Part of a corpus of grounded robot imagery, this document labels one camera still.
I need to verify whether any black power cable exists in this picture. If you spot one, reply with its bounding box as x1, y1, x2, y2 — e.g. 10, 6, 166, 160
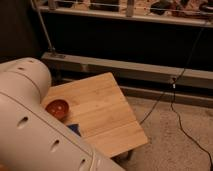
138, 24, 213, 171

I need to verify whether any grey metal shelf frame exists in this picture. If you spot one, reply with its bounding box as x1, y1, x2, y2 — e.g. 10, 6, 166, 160
30, 0, 213, 107

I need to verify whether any blue sponge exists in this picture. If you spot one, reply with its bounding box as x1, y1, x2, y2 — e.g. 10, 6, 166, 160
67, 124, 81, 137

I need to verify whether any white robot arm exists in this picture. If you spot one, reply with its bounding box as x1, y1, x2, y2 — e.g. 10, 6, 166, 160
0, 58, 124, 171

